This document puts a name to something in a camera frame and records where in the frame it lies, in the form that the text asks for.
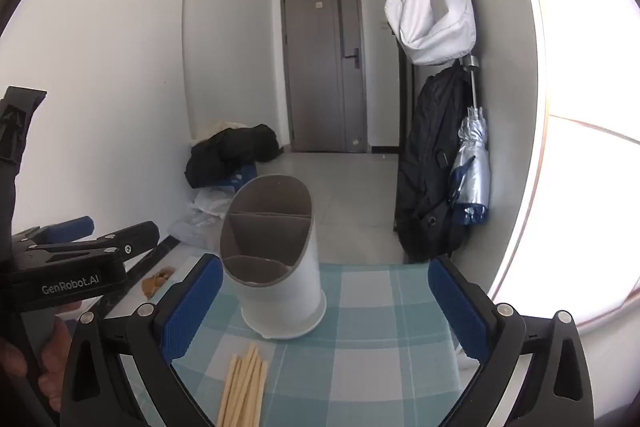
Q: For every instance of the person's left hand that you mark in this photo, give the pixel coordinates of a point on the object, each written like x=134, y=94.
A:
x=55, y=352

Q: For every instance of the brown floor object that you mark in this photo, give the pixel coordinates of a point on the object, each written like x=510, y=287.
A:
x=156, y=283

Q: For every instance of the white utensil holder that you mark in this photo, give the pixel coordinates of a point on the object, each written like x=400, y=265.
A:
x=285, y=292

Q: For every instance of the white plastic bag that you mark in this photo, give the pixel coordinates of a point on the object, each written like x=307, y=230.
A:
x=212, y=202

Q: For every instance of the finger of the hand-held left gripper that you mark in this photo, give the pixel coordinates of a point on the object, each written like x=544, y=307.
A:
x=70, y=227
x=130, y=239

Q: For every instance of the teal checked tablecloth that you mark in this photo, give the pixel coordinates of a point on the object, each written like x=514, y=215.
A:
x=380, y=307

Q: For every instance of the clear plastic bag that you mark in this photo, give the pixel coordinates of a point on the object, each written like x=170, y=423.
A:
x=192, y=229

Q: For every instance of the grey door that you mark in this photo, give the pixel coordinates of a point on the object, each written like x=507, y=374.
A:
x=315, y=72

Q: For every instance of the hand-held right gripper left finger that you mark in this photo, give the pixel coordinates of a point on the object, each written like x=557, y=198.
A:
x=192, y=307

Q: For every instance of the black backpack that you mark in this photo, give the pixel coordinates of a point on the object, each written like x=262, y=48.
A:
x=430, y=157

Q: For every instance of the blue box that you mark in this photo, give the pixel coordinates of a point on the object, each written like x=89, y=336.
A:
x=245, y=174

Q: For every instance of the cream cloth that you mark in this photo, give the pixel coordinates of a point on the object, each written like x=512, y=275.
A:
x=225, y=125

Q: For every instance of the pile of chopsticks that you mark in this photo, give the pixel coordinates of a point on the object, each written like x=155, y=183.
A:
x=245, y=387

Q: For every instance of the black jacket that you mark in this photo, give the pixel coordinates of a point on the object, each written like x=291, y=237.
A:
x=225, y=152

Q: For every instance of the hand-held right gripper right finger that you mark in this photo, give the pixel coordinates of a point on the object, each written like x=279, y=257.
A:
x=457, y=307

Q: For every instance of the silver folding umbrella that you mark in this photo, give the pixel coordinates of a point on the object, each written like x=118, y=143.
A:
x=472, y=162

